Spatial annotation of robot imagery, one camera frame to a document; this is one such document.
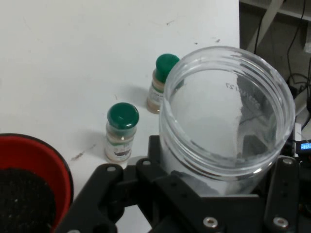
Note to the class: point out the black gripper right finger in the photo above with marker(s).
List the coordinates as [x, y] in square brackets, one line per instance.
[283, 194]

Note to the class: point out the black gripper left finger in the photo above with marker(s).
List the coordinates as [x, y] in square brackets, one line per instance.
[175, 191]

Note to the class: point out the clear glass tumbler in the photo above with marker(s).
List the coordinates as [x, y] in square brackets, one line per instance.
[175, 80]

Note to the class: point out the device with blue display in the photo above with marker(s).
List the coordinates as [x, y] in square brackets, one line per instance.
[305, 146]

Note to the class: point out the spice bottle round green cap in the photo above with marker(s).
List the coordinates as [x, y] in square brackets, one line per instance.
[122, 116]

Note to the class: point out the spice bottle green flip cap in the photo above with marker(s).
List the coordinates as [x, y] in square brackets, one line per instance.
[165, 64]

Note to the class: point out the red bowl with dark granules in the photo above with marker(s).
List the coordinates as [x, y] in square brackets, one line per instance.
[36, 155]

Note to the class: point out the white diagonal metal bar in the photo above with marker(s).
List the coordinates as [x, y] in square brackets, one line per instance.
[266, 21]

